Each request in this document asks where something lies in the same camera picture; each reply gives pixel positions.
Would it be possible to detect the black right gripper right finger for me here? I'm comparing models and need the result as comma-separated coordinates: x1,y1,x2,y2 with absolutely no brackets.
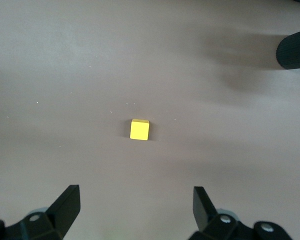
189,186,295,240

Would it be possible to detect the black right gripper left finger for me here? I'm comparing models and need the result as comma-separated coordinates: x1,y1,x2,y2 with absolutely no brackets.
0,184,81,240

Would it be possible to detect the black ribbed cylinder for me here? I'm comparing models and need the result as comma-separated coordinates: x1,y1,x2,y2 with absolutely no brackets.
275,26,300,71

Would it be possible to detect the yellow cube block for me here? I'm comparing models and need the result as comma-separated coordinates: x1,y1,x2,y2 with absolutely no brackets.
129,118,150,141

